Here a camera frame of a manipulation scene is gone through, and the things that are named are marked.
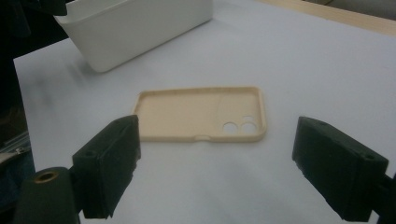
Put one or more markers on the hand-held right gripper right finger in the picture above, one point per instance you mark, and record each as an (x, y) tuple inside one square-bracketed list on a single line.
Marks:
[(339, 168)]

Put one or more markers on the aluminium floor rail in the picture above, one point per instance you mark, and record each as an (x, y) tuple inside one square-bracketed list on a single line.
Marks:
[(12, 152)]

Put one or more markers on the beige phone case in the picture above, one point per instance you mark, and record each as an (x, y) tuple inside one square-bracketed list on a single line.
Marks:
[(186, 115)]

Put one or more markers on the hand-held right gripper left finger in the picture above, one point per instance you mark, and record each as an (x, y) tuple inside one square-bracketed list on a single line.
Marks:
[(106, 161)]

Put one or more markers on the light wooden table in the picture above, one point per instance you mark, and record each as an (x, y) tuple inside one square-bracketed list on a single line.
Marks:
[(342, 17)]

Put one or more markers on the white table sheet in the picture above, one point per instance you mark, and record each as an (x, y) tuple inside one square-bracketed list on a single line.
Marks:
[(218, 180)]

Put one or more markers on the white plastic storage box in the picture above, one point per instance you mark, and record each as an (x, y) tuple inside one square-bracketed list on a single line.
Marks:
[(130, 34)]

